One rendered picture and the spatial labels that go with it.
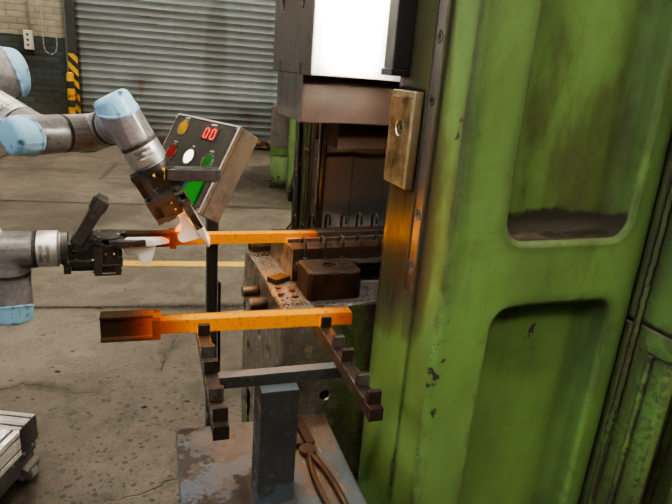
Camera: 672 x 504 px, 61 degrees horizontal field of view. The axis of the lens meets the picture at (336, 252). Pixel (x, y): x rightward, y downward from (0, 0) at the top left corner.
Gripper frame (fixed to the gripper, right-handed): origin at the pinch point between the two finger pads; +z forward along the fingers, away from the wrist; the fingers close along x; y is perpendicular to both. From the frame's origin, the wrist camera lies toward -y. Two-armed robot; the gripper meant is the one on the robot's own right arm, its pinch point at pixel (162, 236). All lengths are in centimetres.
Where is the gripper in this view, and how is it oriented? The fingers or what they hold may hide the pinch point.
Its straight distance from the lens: 129.4
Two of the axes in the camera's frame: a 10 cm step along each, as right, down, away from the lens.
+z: 9.3, -0.3, 3.5
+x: 3.4, 3.2, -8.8
